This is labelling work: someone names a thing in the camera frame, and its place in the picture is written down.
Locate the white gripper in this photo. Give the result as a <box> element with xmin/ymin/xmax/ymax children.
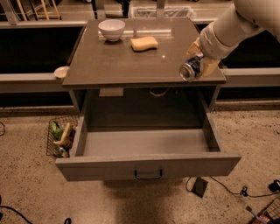
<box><xmin>186</xmin><ymin>21</ymin><xmax>238</xmax><ymax>77</ymax></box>

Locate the blue pepsi can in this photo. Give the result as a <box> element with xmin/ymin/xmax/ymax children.
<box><xmin>179</xmin><ymin>56</ymin><xmax>203</xmax><ymax>82</ymax></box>

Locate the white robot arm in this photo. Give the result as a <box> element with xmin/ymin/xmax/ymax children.
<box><xmin>186</xmin><ymin>0</ymin><xmax>280</xmax><ymax>76</ymax></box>

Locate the grey cabinet counter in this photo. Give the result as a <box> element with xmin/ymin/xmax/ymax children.
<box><xmin>63</xmin><ymin>18</ymin><xmax>226</xmax><ymax>111</ymax></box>

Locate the grey open top drawer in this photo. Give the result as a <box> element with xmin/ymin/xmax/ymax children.
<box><xmin>56</xmin><ymin>87</ymin><xmax>241</xmax><ymax>181</ymax></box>

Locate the yellow sponge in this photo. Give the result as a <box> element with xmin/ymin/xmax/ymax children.
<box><xmin>130</xmin><ymin>36</ymin><xmax>158</xmax><ymax>52</ymax></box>

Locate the white ceramic bowl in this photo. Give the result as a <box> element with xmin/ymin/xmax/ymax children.
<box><xmin>98</xmin><ymin>19</ymin><xmax>125</xmax><ymax>41</ymax></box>

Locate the black floor box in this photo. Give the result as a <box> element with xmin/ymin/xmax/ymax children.
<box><xmin>192</xmin><ymin>177</ymin><xmax>208</xmax><ymax>198</ymax></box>

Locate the small round white disc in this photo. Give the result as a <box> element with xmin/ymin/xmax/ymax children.
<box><xmin>54</xmin><ymin>66</ymin><xmax>69</xmax><ymax>79</ymax></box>

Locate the tan banana-shaped object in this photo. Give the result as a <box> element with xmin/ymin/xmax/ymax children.
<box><xmin>53</xmin><ymin>122</ymin><xmax>73</xmax><ymax>147</ymax></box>

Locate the green bag in basket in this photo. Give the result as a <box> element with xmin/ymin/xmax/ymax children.
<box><xmin>49</xmin><ymin>121</ymin><xmax>64</xmax><ymax>141</ymax></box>

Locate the white wire bin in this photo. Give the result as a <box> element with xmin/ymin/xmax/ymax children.
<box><xmin>128</xmin><ymin>6</ymin><xmax>196</xmax><ymax>18</ymax></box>

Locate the black drawer handle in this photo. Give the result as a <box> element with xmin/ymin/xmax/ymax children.
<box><xmin>134</xmin><ymin>170</ymin><xmax>163</xmax><ymax>179</ymax></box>

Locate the black floor cable right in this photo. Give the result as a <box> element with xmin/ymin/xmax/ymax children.
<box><xmin>185</xmin><ymin>176</ymin><xmax>280</xmax><ymax>199</ymax></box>

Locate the wooden stool frame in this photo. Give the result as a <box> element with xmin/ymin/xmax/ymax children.
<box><xmin>15</xmin><ymin>0</ymin><xmax>62</xmax><ymax>21</ymax></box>

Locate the black wire basket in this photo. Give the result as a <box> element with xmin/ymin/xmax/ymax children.
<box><xmin>46</xmin><ymin>115</ymin><xmax>78</xmax><ymax>158</ymax></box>

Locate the black cable bottom left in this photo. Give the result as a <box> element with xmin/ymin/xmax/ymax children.
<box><xmin>0</xmin><ymin>194</ymin><xmax>73</xmax><ymax>224</ymax></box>

